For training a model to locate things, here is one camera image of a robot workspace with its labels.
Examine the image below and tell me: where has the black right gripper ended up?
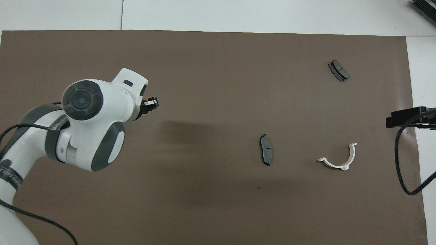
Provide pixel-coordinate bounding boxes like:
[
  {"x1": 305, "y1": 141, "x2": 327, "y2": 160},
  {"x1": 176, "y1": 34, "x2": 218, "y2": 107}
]
[{"x1": 386, "y1": 107, "x2": 436, "y2": 130}]

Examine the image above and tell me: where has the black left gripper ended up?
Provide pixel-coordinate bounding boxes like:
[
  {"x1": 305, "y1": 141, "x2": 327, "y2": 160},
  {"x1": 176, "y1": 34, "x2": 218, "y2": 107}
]
[{"x1": 134, "y1": 97, "x2": 160, "y2": 120}]

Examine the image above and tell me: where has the short grey brake pad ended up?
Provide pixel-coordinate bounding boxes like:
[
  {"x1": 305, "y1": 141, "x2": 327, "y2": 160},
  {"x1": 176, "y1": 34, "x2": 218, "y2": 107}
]
[{"x1": 328, "y1": 60, "x2": 351, "y2": 83}]

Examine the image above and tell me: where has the grey ribbed metal object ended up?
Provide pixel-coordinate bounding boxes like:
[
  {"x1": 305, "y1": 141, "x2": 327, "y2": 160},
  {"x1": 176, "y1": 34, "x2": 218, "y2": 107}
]
[{"x1": 410, "y1": 0, "x2": 436, "y2": 26}]

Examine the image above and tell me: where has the long grey brake pad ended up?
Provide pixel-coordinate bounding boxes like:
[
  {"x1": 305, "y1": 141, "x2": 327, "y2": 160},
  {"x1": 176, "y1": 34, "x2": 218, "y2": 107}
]
[{"x1": 260, "y1": 133, "x2": 274, "y2": 167}]

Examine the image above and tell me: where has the brown table mat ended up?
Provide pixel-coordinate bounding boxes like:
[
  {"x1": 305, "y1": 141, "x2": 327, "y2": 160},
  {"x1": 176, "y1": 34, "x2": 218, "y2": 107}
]
[{"x1": 0, "y1": 30, "x2": 429, "y2": 245}]

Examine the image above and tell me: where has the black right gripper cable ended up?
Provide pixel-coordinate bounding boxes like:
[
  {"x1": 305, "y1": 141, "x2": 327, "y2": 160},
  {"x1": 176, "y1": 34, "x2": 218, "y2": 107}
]
[{"x1": 394, "y1": 108, "x2": 436, "y2": 196}]

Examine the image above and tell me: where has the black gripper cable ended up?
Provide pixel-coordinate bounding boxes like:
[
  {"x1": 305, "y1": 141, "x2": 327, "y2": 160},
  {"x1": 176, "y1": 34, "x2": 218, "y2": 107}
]
[
  {"x1": 394, "y1": 108, "x2": 436, "y2": 196},
  {"x1": 0, "y1": 122, "x2": 78, "y2": 245}
]

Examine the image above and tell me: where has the white curved plastic bracket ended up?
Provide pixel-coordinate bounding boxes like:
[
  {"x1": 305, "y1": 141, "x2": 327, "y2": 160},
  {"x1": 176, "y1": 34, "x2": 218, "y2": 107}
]
[{"x1": 317, "y1": 142, "x2": 358, "y2": 171}]

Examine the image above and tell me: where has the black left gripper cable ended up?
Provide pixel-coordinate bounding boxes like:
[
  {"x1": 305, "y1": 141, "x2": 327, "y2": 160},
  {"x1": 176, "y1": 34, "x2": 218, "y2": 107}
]
[{"x1": 0, "y1": 122, "x2": 78, "y2": 245}]

